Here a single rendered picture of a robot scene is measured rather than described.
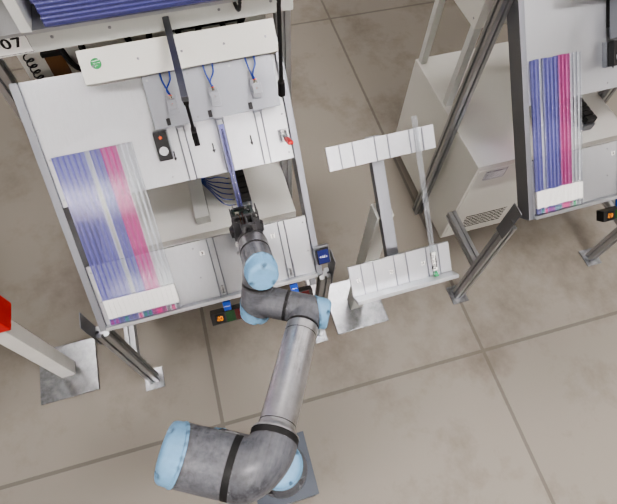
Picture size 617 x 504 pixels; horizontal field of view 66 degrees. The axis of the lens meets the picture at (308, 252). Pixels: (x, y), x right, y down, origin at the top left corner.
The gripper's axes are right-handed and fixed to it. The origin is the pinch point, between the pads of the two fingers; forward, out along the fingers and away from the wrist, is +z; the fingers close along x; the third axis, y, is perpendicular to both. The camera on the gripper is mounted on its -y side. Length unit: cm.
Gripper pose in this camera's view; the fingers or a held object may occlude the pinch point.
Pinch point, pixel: (242, 214)
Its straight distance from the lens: 137.5
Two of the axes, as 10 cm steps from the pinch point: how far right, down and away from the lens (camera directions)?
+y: -1.2, -8.2, -5.6
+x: -9.6, 2.4, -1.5
